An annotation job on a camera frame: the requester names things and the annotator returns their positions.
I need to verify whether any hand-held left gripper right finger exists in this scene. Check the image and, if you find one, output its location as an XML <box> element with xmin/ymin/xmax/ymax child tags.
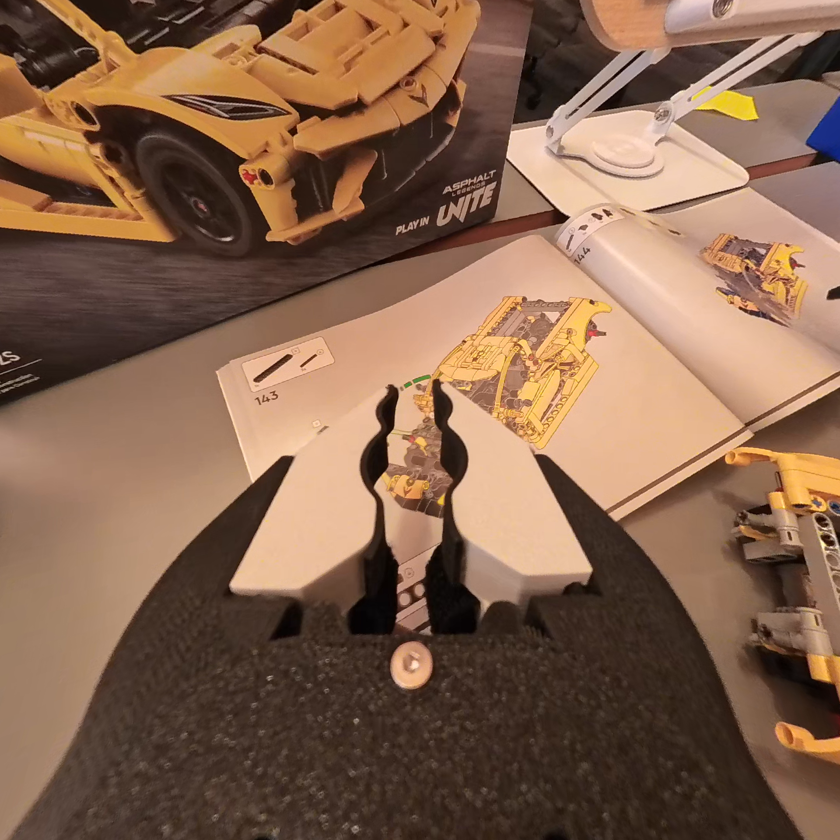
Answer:
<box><xmin>425</xmin><ymin>379</ymin><xmax>595</xmax><ymax>635</ymax></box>

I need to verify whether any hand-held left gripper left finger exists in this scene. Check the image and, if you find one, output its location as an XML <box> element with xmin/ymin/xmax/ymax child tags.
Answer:
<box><xmin>228</xmin><ymin>385</ymin><xmax>401</xmax><ymax>635</ymax></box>

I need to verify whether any instruction booklet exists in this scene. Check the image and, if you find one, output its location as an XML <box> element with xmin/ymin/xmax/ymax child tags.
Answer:
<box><xmin>217</xmin><ymin>202</ymin><xmax>840</xmax><ymax>631</ymax></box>

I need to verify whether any yellow brick car model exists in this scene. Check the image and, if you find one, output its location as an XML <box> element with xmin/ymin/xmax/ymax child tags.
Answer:
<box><xmin>725</xmin><ymin>446</ymin><xmax>840</xmax><ymax>765</ymax></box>

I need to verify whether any grey desk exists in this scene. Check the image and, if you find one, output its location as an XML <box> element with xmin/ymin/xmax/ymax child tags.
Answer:
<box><xmin>0</xmin><ymin>79</ymin><xmax>840</xmax><ymax>840</ymax></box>

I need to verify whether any toy car set box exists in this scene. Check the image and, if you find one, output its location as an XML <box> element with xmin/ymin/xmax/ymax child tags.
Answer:
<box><xmin>0</xmin><ymin>0</ymin><xmax>534</xmax><ymax>411</ymax></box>

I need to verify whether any white document stand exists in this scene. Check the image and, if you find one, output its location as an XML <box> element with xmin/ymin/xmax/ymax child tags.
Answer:
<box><xmin>505</xmin><ymin>0</ymin><xmax>840</xmax><ymax>214</ymax></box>

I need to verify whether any yellow sticky note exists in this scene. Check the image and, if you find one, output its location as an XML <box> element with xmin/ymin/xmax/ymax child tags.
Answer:
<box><xmin>696</xmin><ymin>91</ymin><xmax>759</xmax><ymax>122</ymax></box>

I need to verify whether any blue storage bin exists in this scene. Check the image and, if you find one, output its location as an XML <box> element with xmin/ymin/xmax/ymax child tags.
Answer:
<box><xmin>807</xmin><ymin>95</ymin><xmax>840</xmax><ymax>162</ymax></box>

